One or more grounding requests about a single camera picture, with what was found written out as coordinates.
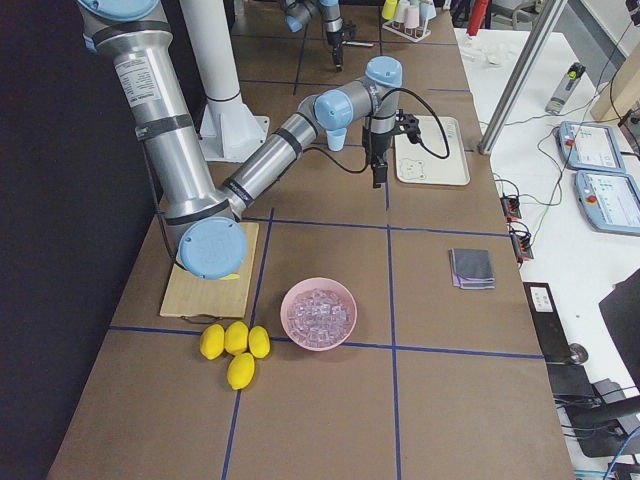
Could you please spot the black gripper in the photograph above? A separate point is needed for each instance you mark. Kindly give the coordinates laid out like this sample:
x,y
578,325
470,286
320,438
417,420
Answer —
x,y
378,147
334,36

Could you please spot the steel muddler black tip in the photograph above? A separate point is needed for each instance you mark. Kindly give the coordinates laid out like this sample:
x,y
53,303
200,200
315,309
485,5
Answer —
x,y
359,44

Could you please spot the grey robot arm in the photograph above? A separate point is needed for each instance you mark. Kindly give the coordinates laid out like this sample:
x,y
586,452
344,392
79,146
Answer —
x,y
298,14
209,182

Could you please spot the light blue plastic cup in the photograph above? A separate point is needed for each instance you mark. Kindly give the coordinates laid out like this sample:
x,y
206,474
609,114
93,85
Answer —
x,y
336,139

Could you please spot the yellow-green upturned cup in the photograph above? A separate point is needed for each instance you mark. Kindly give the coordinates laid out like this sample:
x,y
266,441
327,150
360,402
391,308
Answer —
x,y
389,9

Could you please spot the pink upturned cup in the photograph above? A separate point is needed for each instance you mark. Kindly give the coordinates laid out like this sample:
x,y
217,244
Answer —
x,y
412,17

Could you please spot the pink bowl of ice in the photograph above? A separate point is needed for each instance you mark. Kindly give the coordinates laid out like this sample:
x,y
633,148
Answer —
x,y
318,314

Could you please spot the cream bear serving tray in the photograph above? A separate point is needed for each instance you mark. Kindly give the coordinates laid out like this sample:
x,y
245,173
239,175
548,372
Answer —
x,y
415,165

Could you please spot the folded grey cloth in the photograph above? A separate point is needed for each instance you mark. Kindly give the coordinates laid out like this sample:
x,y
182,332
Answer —
x,y
471,269

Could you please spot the clear water bottle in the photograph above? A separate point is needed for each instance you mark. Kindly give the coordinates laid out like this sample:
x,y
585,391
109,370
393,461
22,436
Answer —
x,y
565,88

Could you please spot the whole lemon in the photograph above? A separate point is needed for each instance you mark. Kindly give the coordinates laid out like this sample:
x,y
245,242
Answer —
x,y
259,342
241,371
236,338
212,342

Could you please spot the upper teach pendant tablet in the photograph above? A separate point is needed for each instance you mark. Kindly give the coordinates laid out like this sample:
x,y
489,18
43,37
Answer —
x,y
589,146

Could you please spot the teach pendant tablet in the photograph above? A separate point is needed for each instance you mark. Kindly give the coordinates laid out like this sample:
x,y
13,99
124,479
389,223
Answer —
x,y
589,146
609,201

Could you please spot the wooden cutting board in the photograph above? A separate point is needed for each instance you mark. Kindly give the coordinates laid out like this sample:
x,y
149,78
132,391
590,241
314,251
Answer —
x,y
186,295

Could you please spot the lower teach pendant tablet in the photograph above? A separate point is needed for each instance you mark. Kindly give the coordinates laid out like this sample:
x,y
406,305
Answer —
x,y
609,201

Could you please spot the black box with label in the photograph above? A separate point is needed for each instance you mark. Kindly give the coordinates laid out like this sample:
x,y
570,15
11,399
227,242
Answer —
x,y
549,330

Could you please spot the white wire cup rack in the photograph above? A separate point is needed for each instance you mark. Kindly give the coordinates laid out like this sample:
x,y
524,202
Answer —
x,y
414,35

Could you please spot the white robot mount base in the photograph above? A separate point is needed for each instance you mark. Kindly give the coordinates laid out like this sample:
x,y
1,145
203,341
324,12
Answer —
x,y
229,130

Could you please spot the aluminium frame post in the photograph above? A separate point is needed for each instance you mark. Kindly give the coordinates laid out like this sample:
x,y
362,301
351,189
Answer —
x,y
527,59

